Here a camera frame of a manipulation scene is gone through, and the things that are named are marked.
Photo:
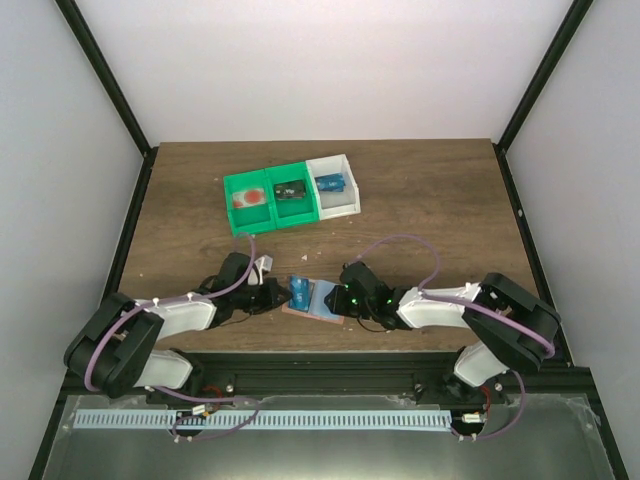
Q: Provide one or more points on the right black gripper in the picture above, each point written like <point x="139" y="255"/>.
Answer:
<point x="337" y="306"/>

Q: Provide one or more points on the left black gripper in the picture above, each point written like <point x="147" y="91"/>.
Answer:
<point x="271" y="300"/>

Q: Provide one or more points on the black VIP card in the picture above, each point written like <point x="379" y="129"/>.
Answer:
<point x="291" y="192"/>

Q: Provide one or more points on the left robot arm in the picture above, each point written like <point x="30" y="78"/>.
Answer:
<point x="116" y="350"/>

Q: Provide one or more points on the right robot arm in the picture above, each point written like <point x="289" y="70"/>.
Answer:
<point x="515" y="330"/>

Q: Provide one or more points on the red white card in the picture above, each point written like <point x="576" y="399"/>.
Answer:
<point x="248" y="198"/>

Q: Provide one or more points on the black card in bin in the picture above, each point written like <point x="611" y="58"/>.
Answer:
<point x="290" y="190"/>

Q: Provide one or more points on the blue card in bin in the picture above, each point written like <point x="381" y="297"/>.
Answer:
<point x="329" y="184"/>

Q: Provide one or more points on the left green bin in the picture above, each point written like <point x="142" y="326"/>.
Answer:
<point x="254" y="220"/>

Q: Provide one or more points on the green bin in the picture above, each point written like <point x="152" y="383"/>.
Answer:
<point x="294" y="202"/>
<point x="254" y="220"/>

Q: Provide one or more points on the middle green bin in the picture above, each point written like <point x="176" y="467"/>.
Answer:
<point x="294" y="202"/>

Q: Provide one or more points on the white bin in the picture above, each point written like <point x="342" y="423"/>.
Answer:
<point x="332" y="205"/>

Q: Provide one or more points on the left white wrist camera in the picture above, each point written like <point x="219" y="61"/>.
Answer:
<point x="261" y="268"/>

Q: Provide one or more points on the black aluminium front rail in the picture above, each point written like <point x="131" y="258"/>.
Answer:
<point x="260" y="375"/>

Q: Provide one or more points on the light blue slotted cable duct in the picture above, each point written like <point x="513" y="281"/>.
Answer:
<point x="420" y="420"/>

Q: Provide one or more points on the left black frame post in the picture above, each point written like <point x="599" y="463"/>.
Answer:
<point x="80" y="29"/>

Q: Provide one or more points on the black frame post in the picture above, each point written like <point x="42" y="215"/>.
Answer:
<point x="80" y="29"/>
<point x="562" y="38"/>

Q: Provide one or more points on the right black frame post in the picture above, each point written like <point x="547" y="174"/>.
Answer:
<point x="562" y="38"/>

